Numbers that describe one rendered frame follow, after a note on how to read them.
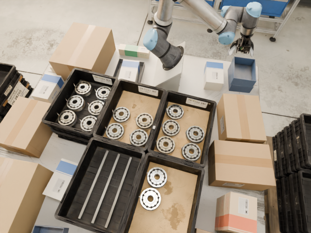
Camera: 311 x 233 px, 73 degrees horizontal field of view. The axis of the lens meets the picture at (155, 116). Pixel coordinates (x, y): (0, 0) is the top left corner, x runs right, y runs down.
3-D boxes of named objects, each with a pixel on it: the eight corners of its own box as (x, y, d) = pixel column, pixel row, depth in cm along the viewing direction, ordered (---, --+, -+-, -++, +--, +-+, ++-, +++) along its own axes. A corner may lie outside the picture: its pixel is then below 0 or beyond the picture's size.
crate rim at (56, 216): (92, 137, 111) (91, 136, 109) (146, 153, 107) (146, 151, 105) (54, 217, 92) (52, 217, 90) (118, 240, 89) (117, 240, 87)
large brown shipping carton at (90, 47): (81, 42, 173) (73, 21, 155) (115, 49, 170) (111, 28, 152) (59, 80, 154) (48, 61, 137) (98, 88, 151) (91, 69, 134)
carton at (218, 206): (216, 198, 116) (220, 196, 110) (238, 203, 115) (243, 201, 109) (214, 230, 109) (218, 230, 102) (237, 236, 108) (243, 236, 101)
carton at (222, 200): (220, 196, 110) (225, 194, 103) (243, 201, 109) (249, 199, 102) (219, 230, 102) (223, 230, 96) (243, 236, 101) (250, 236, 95)
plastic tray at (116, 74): (120, 63, 163) (119, 58, 159) (145, 66, 162) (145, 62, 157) (110, 90, 150) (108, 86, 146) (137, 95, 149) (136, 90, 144)
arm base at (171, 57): (166, 54, 148) (156, 45, 143) (183, 45, 138) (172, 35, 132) (163, 71, 142) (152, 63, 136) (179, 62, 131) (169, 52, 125)
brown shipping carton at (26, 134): (32, 109, 142) (18, 95, 128) (61, 116, 140) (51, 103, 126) (6, 150, 129) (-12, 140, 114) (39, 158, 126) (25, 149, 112)
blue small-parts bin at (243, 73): (230, 63, 155) (233, 56, 149) (251, 65, 154) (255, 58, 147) (230, 84, 145) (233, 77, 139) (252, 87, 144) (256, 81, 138)
